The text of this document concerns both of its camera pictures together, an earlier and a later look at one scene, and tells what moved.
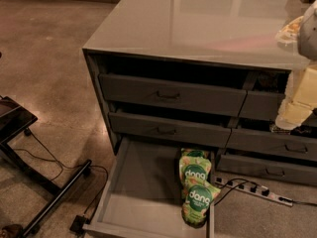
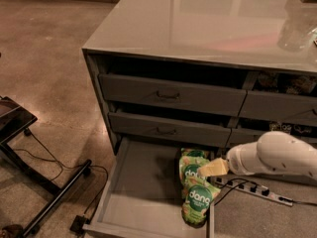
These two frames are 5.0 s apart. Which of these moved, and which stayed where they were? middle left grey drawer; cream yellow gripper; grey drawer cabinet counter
Moved: cream yellow gripper
Stayed: grey drawer cabinet counter; middle left grey drawer
